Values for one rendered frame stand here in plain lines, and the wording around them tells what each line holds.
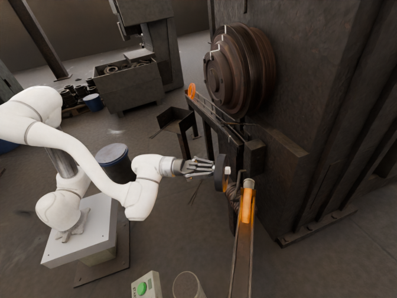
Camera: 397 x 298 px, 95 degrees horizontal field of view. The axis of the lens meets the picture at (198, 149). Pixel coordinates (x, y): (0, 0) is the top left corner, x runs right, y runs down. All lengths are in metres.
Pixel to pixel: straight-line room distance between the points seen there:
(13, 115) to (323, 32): 1.12
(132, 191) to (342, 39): 0.86
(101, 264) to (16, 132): 1.19
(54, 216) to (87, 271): 0.65
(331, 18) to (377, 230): 1.54
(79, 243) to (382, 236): 2.03
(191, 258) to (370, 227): 1.34
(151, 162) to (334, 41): 0.77
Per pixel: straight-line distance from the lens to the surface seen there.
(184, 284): 1.00
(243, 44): 0.89
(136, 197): 0.78
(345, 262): 1.72
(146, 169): 0.81
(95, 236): 1.38
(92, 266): 1.84
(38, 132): 0.92
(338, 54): 0.76
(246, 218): 0.86
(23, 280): 2.19
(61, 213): 1.34
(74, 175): 1.38
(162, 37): 3.88
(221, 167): 0.68
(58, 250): 1.49
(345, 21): 0.75
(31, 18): 7.76
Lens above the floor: 1.47
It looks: 40 degrees down
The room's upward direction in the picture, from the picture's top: 10 degrees counter-clockwise
